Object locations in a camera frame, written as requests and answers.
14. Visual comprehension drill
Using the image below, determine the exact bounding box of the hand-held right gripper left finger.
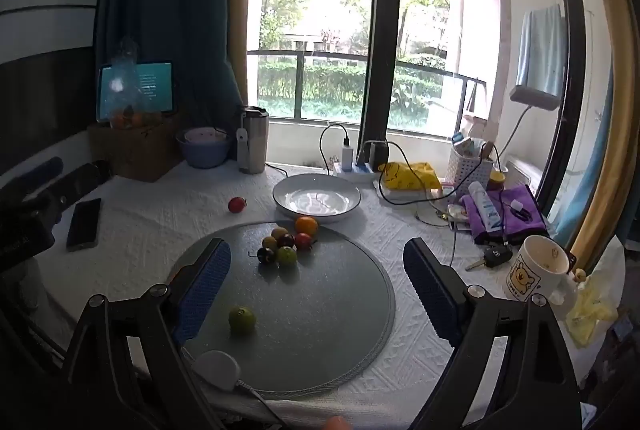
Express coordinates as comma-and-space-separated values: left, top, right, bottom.
50, 237, 281, 430

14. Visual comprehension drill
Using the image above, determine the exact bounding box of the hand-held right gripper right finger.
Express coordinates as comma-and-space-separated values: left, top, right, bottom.
403, 237, 597, 430

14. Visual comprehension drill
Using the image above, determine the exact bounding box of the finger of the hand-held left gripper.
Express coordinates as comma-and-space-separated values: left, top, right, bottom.
14, 156, 65, 192
47, 162, 112, 213

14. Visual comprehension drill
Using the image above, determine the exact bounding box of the white plate with dark rim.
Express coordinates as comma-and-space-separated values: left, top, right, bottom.
272, 173, 362, 224

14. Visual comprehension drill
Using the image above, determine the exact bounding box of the black smartphone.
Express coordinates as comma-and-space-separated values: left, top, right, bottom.
66, 198, 102, 252

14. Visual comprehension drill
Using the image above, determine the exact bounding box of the white textured tablecloth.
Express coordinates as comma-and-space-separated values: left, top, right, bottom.
30, 159, 581, 430

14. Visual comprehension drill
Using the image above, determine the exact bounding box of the black car key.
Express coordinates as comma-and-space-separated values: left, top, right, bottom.
465, 246, 513, 272

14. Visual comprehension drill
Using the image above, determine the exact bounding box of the white tube bottle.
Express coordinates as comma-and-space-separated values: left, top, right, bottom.
467, 181, 502, 232

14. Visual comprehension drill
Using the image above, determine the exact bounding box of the clear plastic bag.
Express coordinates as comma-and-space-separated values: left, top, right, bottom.
102, 38, 151, 128

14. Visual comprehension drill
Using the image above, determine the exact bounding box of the white mug with bear print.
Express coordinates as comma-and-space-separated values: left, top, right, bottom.
501, 235, 578, 311

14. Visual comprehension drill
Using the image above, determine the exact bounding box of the round grey glass mat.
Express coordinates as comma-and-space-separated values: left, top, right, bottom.
170, 221, 396, 400

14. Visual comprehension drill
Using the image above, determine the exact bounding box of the tablet with blue screen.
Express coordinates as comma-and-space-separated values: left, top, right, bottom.
96, 62, 177, 121

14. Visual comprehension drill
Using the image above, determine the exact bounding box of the purple packet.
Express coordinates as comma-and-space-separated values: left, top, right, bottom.
460, 184, 550, 245

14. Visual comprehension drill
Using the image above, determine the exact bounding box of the yellow plastic bag with print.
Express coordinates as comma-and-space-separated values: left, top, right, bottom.
377, 161, 443, 191

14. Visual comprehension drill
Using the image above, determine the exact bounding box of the blue bowl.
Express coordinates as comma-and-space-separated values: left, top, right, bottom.
176, 130, 232, 169

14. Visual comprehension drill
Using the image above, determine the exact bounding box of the white woven storage basket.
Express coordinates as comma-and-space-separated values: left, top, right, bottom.
446, 144, 495, 191

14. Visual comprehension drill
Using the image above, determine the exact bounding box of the pink bowl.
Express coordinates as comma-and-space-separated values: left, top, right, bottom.
183, 127, 228, 145

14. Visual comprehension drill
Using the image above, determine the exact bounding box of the white and blue power strip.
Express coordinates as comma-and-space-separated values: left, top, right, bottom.
332, 161, 378, 183

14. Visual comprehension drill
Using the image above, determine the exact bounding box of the black charger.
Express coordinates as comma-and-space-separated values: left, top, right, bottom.
369, 141, 390, 171

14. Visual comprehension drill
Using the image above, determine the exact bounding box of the steel travel tumbler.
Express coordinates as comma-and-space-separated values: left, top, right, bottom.
236, 106, 270, 175

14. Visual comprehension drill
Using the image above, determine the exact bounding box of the pale yellow plastic bag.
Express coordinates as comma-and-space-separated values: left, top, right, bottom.
566, 250, 627, 350

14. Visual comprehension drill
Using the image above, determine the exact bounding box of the dark blue curtain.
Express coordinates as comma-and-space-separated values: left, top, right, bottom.
97, 0, 242, 161

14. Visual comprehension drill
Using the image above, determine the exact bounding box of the white desk lamp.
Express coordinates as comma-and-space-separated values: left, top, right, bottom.
492, 84, 562, 173

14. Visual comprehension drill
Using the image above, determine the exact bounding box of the black balcony railing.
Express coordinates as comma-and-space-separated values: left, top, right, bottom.
246, 50, 490, 121

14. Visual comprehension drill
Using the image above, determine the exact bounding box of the yellow curtain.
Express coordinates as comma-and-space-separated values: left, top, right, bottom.
550, 0, 640, 276

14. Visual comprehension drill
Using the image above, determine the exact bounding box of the light blue towel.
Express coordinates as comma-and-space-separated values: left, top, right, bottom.
516, 3, 567, 97

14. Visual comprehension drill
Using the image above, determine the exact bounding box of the black cable of white charger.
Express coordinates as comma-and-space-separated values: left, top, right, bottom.
319, 123, 351, 174

